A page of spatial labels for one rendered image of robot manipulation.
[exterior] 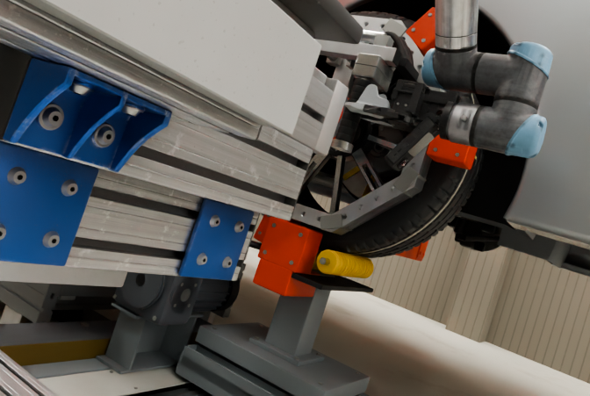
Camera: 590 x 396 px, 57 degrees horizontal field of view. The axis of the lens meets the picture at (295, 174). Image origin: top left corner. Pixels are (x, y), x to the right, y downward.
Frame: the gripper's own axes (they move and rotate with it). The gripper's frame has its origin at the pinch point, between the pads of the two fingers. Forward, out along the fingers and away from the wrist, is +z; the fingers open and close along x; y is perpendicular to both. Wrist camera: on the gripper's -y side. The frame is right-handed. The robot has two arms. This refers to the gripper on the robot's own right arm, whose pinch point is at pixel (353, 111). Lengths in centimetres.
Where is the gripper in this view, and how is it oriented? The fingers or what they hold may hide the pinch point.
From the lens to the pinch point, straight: 111.3
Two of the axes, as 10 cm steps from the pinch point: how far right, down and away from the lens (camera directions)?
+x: -4.7, -2.1, -8.6
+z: -8.2, -2.5, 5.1
